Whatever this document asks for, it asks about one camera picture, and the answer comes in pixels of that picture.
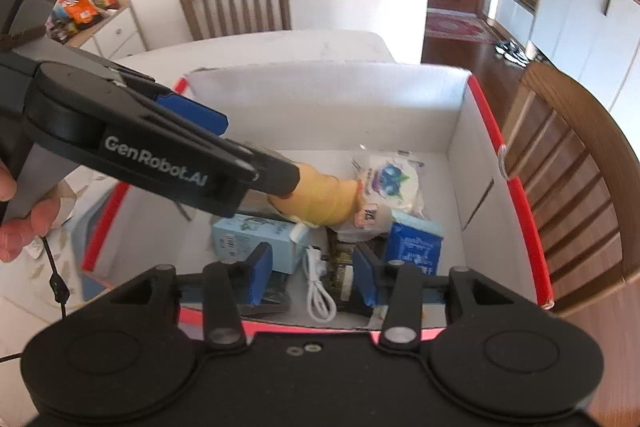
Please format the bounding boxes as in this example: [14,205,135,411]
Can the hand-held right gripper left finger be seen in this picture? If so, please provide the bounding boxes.
[120,243,274,350]

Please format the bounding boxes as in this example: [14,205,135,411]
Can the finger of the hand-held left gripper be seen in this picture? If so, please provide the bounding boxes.
[117,68,229,134]
[220,138,302,199]

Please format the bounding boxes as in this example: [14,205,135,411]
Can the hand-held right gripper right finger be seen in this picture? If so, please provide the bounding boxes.
[355,243,506,352]

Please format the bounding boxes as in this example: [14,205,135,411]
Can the light blue carton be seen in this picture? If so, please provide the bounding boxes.
[212,214,308,275]

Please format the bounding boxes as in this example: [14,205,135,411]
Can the yellow bread roll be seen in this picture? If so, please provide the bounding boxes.
[267,162,363,228]

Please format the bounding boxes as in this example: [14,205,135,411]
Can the white usb cable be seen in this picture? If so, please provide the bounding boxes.
[292,224,339,323]

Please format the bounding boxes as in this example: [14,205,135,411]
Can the dark blue snack packet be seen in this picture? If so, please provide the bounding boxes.
[384,222,445,279]

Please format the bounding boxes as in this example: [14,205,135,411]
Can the red cardboard box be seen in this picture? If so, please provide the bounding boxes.
[80,59,556,343]

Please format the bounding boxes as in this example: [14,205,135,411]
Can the blueberry bread packet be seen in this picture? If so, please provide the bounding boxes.
[349,149,427,235]

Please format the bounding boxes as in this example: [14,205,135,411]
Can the person's left hand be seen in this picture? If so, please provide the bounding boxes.
[0,157,62,264]

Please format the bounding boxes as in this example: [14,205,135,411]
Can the white sideboard with wooden top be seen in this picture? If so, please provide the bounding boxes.
[64,0,149,60]

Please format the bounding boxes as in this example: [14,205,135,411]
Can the orange snack bag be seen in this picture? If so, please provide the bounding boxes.
[58,0,99,26]

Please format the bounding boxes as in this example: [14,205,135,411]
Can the patterned red rug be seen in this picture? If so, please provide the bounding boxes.
[425,9,502,46]

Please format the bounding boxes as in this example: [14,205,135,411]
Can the pair of dark shoes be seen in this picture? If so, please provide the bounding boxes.
[495,39,532,68]

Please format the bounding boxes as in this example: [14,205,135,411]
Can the grey hallway cabinet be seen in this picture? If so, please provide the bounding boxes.
[495,0,640,108]

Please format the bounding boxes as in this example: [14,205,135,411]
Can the black cord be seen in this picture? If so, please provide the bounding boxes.
[0,236,69,364]

